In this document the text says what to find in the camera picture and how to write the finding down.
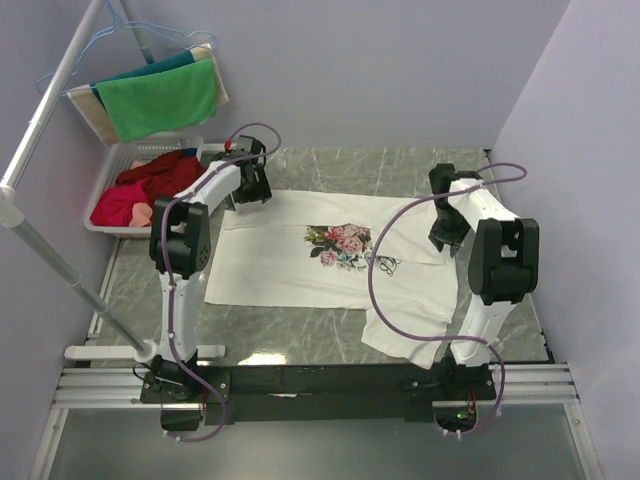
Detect pink t shirt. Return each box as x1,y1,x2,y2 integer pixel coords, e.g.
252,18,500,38
90,181,152,228

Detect beige towel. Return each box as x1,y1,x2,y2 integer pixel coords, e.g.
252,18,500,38
67,44,229,145

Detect dark red t shirt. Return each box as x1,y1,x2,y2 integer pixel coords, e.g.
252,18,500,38
115,148,206,212

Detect teal towel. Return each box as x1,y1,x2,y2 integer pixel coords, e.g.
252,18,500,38
90,50,196,110

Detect green towel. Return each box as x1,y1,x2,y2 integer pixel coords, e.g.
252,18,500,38
96,59,218,143

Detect white floral t shirt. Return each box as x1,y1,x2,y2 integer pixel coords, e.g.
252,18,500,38
204,190,458,368

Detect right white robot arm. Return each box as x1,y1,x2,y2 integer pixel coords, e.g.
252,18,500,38
429,163,540,399

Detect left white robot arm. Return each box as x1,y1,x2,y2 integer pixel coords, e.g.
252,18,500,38
149,135,272,402

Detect white clothes rack frame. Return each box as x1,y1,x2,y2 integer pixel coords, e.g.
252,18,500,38
0,0,231,366

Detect black base beam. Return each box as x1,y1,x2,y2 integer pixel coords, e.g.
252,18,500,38
140,361,497,425

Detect white plastic laundry basket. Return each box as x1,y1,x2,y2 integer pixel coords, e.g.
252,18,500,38
84,132,205,238

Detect blue wire hanger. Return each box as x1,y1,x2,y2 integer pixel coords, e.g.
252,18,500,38
35,9,220,96

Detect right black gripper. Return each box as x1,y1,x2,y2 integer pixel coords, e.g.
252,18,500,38
428,203,472,257

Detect aluminium rail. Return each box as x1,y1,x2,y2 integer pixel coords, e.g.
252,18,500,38
51,364,581,409

